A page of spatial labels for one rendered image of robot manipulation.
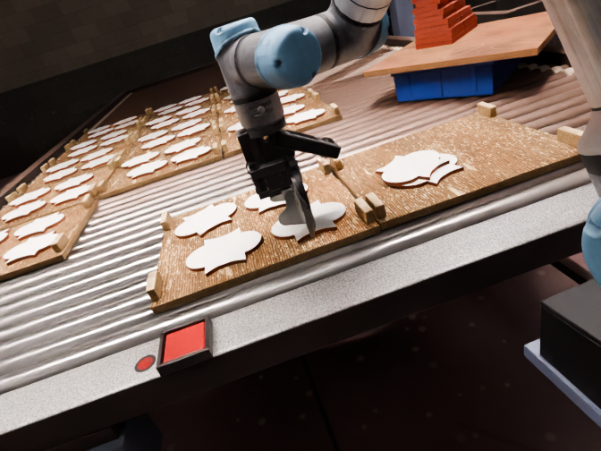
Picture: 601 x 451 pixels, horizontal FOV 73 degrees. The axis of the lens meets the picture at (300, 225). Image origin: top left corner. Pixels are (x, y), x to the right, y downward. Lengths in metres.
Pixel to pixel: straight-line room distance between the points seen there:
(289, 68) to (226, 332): 0.38
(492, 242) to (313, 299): 0.28
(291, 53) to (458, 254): 0.37
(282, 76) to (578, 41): 0.34
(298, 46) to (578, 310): 0.43
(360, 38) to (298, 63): 0.12
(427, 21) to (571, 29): 1.26
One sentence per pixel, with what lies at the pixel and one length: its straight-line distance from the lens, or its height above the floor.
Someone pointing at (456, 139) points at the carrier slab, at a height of 0.94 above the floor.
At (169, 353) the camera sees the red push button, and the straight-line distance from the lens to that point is 0.63.
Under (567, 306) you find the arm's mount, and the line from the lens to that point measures 0.52.
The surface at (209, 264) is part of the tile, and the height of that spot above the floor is 0.94.
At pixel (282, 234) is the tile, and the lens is 0.75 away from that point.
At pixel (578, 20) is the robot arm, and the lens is 0.29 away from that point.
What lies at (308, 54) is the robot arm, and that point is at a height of 1.24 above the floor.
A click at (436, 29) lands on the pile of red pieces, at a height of 1.09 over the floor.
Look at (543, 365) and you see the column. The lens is 0.58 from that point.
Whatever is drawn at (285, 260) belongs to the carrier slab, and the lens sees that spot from 0.69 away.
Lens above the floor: 1.30
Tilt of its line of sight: 28 degrees down
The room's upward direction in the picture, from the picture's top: 18 degrees counter-clockwise
